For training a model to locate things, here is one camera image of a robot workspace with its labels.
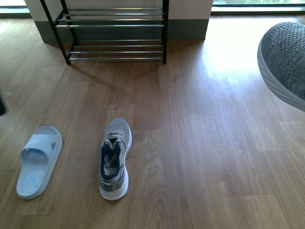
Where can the grey sneaker with blue lining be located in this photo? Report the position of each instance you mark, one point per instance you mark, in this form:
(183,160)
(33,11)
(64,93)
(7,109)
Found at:
(116,143)

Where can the black metal shoe rack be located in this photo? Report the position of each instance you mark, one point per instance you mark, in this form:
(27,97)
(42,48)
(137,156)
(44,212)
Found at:
(110,32)

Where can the light blue slide sandal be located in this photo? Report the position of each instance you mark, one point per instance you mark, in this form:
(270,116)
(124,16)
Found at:
(38,159)

